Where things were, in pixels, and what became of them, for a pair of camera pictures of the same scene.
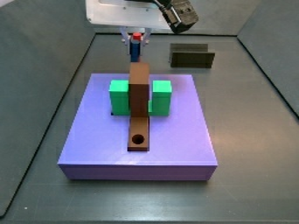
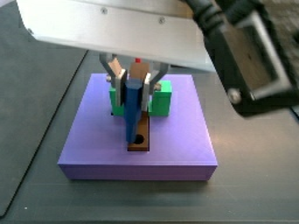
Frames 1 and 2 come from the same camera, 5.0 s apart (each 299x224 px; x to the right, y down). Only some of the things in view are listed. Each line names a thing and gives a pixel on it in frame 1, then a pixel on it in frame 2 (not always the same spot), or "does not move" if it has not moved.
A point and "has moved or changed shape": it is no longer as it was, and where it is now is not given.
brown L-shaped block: x=137 y=121 does not move
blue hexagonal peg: x=135 y=52 has moved or changed shape
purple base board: x=180 y=154 does not move
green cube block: x=119 y=97 does not move
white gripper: x=128 y=14 → x=153 y=30
